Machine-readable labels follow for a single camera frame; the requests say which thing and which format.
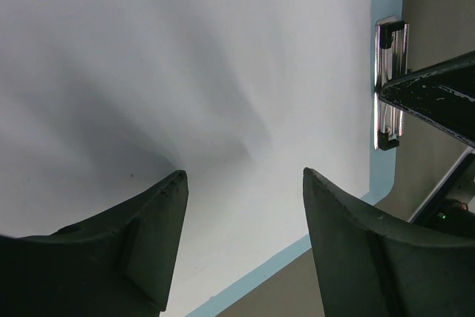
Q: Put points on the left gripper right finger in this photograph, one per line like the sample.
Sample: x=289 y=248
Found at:
x=370 y=263

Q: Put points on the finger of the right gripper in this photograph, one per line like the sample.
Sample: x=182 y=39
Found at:
x=441 y=95

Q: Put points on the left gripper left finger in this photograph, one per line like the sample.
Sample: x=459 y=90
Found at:
x=119 y=262

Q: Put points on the light blue clipboard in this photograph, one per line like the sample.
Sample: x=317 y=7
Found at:
x=382 y=173

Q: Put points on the white paper sheet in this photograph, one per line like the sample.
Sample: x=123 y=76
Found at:
x=100 y=99

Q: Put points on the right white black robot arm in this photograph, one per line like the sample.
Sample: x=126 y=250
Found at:
x=447 y=208

